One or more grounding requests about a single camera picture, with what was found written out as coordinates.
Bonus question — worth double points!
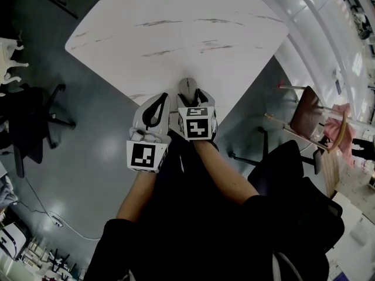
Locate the black office chair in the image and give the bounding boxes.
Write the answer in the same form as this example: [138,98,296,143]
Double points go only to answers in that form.
[227,126,346,256]
[0,83,77,179]

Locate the person's black clothing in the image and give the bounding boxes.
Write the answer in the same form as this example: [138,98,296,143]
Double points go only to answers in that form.
[84,130,332,281]

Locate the grey cloth bundle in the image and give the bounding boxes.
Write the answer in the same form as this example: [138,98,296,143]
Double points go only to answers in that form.
[0,173,19,208]

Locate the long white power cable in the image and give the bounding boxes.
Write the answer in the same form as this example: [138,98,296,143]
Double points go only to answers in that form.
[22,176,102,241]

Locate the stacked white black chairs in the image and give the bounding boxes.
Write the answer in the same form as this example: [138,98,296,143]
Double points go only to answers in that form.
[20,235,86,281]

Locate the person's right forearm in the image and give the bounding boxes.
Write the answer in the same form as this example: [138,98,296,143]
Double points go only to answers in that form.
[192,140,261,206]

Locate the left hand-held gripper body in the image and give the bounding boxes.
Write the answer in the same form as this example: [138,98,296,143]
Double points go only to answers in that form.
[125,126,173,174]

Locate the pink cloth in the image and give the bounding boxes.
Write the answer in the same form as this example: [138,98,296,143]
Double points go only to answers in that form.
[323,103,357,169]

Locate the white ornate chair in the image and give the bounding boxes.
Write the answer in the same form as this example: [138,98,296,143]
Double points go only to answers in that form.
[0,36,30,85]

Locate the person's left forearm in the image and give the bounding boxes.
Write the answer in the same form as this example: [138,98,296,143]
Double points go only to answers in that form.
[115,171,158,224]

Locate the white power strip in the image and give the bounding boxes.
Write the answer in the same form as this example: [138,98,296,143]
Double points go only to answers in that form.
[47,211,64,228]

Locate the grey computer mouse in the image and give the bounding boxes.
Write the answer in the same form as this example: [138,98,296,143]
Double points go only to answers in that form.
[178,77,200,104]

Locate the white case black trim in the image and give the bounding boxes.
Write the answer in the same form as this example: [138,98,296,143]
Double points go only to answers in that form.
[0,221,28,259]

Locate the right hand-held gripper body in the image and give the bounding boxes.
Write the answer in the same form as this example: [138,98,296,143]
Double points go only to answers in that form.
[177,105,220,142]

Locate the black office chair left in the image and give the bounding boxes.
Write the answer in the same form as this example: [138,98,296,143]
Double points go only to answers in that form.
[0,83,77,179]

